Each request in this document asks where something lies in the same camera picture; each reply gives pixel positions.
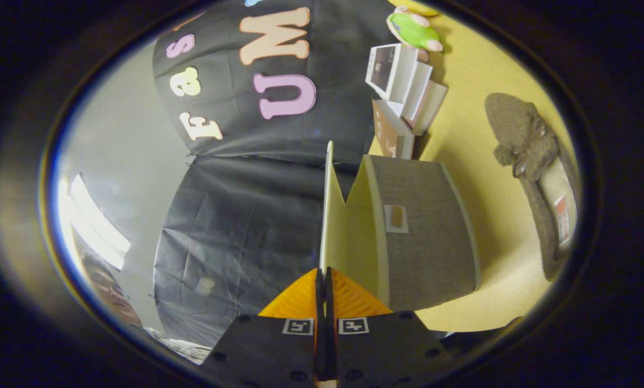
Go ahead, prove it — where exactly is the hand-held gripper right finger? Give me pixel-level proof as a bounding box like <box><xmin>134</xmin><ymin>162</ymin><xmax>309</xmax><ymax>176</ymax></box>
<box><xmin>326</xmin><ymin>268</ymin><xmax>454</xmax><ymax>387</ymax></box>

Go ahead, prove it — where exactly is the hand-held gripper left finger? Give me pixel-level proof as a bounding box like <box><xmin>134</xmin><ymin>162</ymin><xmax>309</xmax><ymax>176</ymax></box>
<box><xmin>199</xmin><ymin>268</ymin><xmax>327</xmax><ymax>387</ymax></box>

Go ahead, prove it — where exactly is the grey fabric storage box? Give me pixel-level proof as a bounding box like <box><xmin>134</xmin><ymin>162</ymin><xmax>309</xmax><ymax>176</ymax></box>
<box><xmin>320</xmin><ymin>141</ymin><xmax>482</xmax><ymax>312</ymax></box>

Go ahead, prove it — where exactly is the brown fuzzy slipper shoe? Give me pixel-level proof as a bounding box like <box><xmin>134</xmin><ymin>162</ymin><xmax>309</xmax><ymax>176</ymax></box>
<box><xmin>485</xmin><ymin>93</ymin><xmax>582</xmax><ymax>282</ymax></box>

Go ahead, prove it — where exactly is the ceiling light panel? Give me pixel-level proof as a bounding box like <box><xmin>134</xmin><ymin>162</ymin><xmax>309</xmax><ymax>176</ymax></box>
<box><xmin>58</xmin><ymin>172</ymin><xmax>131</xmax><ymax>271</ymax></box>

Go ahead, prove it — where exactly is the brown book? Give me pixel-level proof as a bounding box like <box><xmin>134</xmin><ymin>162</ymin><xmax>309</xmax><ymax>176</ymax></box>
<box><xmin>371</xmin><ymin>99</ymin><xmax>416</xmax><ymax>160</ymax></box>

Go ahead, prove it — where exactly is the plain white book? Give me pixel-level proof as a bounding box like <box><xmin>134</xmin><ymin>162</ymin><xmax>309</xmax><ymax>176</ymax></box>
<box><xmin>400</xmin><ymin>60</ymin><xmax>433</xmax><ymax>122</ymax></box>
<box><xmin>411</xmin><ymin>81</ymin><xmax>448</xmax><ymax>137</ymax></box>

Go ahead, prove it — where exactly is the white book with dark cover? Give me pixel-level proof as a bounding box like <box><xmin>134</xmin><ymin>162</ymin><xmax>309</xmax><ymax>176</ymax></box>
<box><xmin>365</xmin><ymin>43</ymin><xmax>419</xmax><ymax>103</ymax></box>

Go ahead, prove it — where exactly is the green plush toy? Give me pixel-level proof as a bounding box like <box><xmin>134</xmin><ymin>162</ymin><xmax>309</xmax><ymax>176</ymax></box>
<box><xmin>386</xmin><ymin>6</ymin><xmax>444</xmax><ymax>53</ymax></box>

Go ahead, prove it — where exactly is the yellow plush toy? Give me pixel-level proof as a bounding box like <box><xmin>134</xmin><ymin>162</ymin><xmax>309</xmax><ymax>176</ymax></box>
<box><xmin>389</xmin><ymin>0</ymin><xmax>440</xmax><ymax>17</ymax></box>

